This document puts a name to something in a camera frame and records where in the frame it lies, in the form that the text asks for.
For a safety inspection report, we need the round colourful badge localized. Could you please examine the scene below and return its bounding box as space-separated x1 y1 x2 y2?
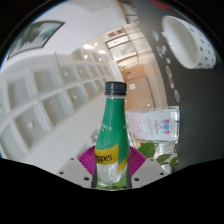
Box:
168 77 176 90

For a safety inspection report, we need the green drink bottle black cap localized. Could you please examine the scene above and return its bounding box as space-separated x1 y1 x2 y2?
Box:
94 81 131 190

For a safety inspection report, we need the green potted plant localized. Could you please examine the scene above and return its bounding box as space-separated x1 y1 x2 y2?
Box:
134 141 179 174

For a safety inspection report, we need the dark-framed glass door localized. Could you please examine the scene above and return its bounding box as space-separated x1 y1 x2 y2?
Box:
105 33 132 50

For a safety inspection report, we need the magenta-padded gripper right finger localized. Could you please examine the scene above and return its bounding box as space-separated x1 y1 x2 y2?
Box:
125 145 170 189

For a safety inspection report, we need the round dark multicoloured badge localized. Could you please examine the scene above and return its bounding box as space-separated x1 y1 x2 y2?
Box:
173 89 181 104

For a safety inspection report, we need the ceiling lights group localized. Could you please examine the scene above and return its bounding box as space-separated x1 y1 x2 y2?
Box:
26 41 111 131

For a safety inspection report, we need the small blue card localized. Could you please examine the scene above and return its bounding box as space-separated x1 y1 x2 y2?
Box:
151 29 160 43

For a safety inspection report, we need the round pale badge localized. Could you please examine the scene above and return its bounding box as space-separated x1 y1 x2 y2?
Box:
165 65 173 79

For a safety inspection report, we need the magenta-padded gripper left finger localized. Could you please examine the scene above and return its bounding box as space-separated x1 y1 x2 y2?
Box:
55 145 98 189

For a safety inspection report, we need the clear acrylic sign stand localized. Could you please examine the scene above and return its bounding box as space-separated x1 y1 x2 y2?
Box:
125 105 181 144

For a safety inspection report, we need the dark-framed landscape painting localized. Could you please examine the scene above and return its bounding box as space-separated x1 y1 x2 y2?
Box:
6 20 65 61

